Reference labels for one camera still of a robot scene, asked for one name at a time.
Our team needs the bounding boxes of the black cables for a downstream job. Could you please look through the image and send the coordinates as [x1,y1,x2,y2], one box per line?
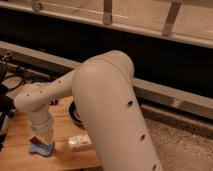
[0,53,36,93]

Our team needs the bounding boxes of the wooden board table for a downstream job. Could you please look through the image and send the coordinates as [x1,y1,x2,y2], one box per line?
[0,97,103,171]

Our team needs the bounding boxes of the black tripod stand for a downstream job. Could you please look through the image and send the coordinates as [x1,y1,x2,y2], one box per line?
[0,83,15,151]

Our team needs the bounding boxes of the blue cloth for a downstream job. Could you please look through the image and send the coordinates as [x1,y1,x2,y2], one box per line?
[29,143,54,157]

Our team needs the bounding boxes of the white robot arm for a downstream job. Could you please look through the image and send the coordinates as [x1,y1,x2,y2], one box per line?
[14,50,163,171]

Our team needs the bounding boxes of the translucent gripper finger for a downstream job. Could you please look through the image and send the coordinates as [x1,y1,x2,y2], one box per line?
[34,132,54,145]

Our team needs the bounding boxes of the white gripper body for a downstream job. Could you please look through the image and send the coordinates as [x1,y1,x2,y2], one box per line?
[28,108,53,136]

